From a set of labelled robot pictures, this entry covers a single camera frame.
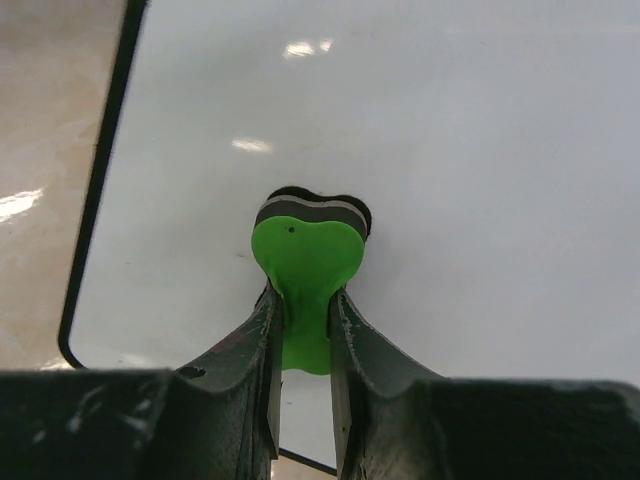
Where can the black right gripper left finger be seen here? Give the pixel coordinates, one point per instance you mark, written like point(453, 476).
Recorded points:
point(232, 407)

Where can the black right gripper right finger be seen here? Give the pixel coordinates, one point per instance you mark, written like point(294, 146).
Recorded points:
point(380, 402)

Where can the green bone-shaped whiteboard eraser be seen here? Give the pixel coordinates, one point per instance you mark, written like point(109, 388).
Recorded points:
point(309, 246)

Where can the black-framed whiteboard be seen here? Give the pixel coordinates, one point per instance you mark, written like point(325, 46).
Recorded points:
point(496, 144)

